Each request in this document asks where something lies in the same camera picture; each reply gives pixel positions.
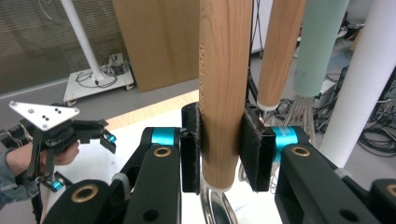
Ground white hook rack stand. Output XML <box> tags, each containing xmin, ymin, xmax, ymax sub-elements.
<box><xmin>318</xmin><ymin>0</ymin><xmax>396</xmax><ymax>169</ymax></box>

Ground whisk with mint green handle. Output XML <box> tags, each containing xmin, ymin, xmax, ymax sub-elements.
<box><xmin>281</xmin><ymin>0</ymin><xmax>350</xmax><ymax>147</ymax></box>

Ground white pole on wheeled base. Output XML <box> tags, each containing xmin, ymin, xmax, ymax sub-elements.
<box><xmin>60</xmin><ymin>0</ymin><xmax>135</xmax><ymax>107</ymax></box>

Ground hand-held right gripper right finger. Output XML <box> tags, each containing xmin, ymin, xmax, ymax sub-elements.
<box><xmin>238</xmin><ymin>106</ymin><xmax>310</xmax><ymax>193</ymax></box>

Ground black floor cables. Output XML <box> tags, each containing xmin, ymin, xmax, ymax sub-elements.
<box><xmin>358</xmin><ymin>124</ymin><xmax>396</xmax><ymax>158</ymax></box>

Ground white grid mat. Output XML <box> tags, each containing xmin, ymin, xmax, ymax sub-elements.
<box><xmin>40</xmin><ymin>108</ymin><xmax>281</xmax><ymax>224</ymax></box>

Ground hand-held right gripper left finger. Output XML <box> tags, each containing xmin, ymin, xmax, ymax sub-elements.
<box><xmin>141</xmin><ymin>102</ymin><xmax>203</xmax><ymax>195</ymax></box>

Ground brown wooden board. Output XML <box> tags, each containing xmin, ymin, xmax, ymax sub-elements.
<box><xmin>111</xmin><ymin>0</ymin><xmax>200</xmax><ymax>93</ymax></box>

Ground metal skimmer spoon wooden handle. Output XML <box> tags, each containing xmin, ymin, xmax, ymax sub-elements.
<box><xmin>198</xmin><ymin>0</ymin><xmax>254</xmax><ymax>224</ymax></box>

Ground mesh strainer with wooden handle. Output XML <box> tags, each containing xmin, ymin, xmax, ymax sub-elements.
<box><xmin>256</xmin><ymin>0</ymin><xmax>307</xmax><ymax>125</ymax></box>

